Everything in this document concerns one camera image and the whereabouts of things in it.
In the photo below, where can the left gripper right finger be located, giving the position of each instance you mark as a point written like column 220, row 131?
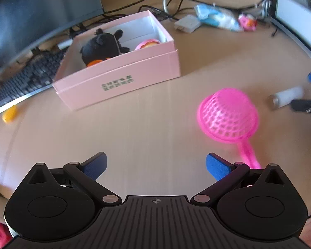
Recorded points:
column 227, row 176

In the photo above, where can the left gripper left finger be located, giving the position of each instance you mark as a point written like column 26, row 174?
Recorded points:
column 84, row 175

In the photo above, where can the white cylinder tube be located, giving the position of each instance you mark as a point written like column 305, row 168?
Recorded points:
column 285, row 97

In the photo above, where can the pink toy strainer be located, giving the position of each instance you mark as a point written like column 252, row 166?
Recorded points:
column 229, row 116

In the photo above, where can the pink duck toy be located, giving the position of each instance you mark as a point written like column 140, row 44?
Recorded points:
column 248, row 22

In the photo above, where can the blue tissue pack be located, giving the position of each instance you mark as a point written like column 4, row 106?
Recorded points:
column 217, row 17

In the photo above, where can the orange toy piece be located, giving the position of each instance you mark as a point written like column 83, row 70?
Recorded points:
column 95, row 62

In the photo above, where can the black plush toy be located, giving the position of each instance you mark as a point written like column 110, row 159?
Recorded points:
column 102, row 46

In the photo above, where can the pink yellow toy cup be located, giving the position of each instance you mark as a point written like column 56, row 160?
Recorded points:
column 147, row 43

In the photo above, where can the yellow corn toy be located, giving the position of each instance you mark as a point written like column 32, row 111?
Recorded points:
column 10, row 114

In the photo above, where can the black keyboard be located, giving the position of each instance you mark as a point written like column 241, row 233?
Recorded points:
column 34, row 78

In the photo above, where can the pink cardboard box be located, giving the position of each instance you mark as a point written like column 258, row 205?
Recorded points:
column 79, row 86

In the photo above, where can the white flat box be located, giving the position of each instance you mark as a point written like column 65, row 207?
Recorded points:
column 187, row 24

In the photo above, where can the curved computer monitor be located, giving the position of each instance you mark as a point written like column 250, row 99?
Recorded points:
column 25, row 24

